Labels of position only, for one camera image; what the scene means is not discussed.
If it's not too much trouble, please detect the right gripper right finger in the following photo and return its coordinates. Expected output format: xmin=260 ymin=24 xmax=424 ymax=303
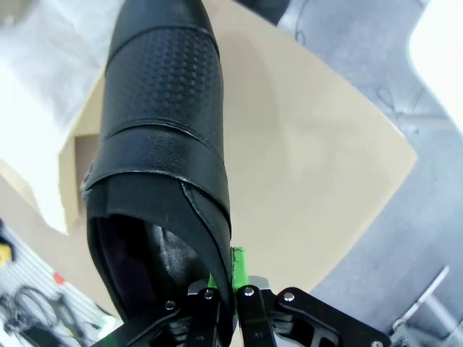
xmin=231 ymin=247 xmax=392 ymax=347

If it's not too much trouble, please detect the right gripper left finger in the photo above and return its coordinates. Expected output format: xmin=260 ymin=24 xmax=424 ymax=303
xmin=108 ymin=274 xmax=234 ymax=347

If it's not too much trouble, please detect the brown cardboard shoe box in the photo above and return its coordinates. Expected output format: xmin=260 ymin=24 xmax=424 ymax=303
xmin=57 ymin=67 xmax=109 ymax=236

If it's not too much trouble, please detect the black leather shoe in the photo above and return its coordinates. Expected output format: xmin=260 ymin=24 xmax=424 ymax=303
xmin=81 ymin=0 xmax=233 ymax=336

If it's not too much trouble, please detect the white tissue paper sheet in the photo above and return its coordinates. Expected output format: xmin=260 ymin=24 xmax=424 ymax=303
xmin=0 ymin=0 xmax=126 ymax=236

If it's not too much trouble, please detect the black cable bundle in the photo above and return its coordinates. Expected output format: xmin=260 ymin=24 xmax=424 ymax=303
xmin=0 ymin=285 xmax=95 ymax=345

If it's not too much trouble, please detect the grey metal table frame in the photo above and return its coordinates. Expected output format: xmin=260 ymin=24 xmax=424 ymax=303
xmin=392 ymin=266 xmax=463 ymax=347

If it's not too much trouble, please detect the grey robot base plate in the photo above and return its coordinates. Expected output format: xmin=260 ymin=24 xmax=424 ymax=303
xmin=0 ymin=216 xmax=121 ymax=347

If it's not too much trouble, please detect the thin floor cable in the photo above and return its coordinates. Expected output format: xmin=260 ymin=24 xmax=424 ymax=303
xmin=375 ymin=86 xmax=435 ymax=126

